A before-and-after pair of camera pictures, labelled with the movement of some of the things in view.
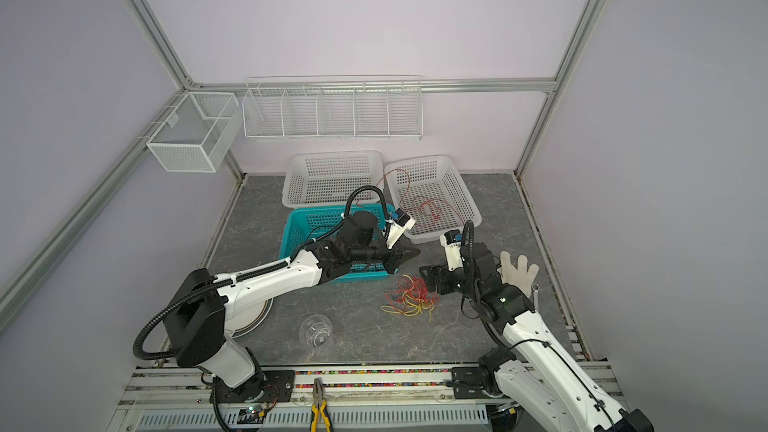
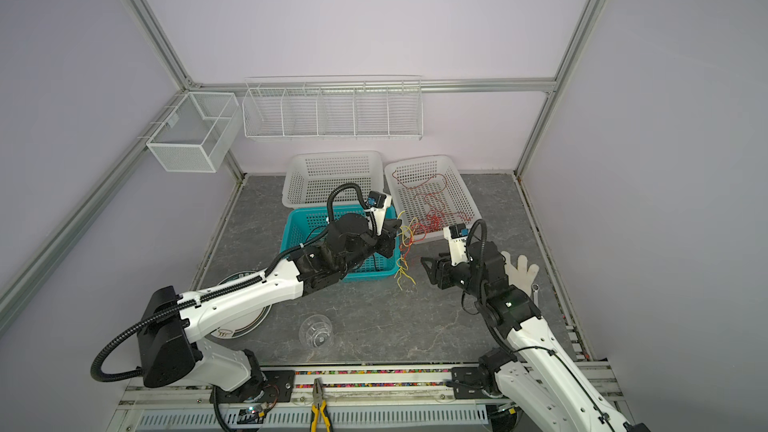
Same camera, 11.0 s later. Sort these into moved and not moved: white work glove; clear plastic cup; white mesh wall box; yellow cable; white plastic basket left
Moved: yellow cable
Not moved: white plastic basket left; clear plastic cup; white mesh wall box; white work glove
